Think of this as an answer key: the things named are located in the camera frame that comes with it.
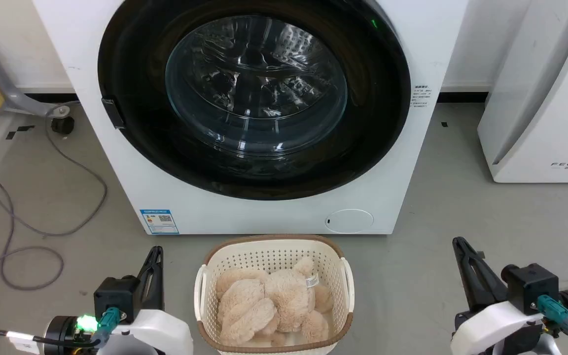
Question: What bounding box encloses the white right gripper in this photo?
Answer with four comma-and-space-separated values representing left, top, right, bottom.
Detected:
450, 236, 547, 355

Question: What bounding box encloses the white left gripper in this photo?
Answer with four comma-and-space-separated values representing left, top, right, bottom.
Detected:
98, 247, 194, 355

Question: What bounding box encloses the small text warning sticker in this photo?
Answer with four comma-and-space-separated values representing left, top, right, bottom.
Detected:
412, 85, 432, 109

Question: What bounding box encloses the grey metal furniture leg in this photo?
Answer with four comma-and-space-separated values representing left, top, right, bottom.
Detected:
0, 49, 80, 117

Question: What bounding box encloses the white brown-rimmed laundry basket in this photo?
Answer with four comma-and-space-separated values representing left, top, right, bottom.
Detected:
194, 235, 355, 355

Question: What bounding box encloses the round black glass washer door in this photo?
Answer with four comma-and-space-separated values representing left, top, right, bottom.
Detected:
97, 0, 412, 201

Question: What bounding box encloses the white front-load washing machine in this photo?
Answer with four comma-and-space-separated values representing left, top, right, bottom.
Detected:
33, 0, 469, 236

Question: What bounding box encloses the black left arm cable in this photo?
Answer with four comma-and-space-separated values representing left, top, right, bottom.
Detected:
0, 329, 102, 349

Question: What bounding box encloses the blue energy label sticker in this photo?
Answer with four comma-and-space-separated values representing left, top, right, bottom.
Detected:
140, 209, 180, 235

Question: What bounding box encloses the round white filter cover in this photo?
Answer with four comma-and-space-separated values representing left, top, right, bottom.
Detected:
325, 209, 375, 234

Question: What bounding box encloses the beige plush teddy bear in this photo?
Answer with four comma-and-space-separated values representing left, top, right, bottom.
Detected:
215, 257, 335, 347

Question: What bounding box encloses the white air purifier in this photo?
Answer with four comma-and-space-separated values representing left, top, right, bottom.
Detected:
477, 0, 568, 184

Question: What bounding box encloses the grey floor cable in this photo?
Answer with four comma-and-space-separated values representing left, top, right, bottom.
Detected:
0, 101, 108, 355

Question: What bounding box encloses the black caster wheel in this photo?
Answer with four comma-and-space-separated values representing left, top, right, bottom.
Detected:
50, 115, 75, 135

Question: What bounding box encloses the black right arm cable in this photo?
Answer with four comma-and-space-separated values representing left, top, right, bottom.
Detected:
536, 295, 568, 355

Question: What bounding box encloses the black rectangular plastic part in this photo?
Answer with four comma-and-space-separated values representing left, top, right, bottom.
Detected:
101, 97, 126, 130

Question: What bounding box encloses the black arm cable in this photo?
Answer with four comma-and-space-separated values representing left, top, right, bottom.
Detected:
536, 295, 568, 355
0, 329, 102, 349

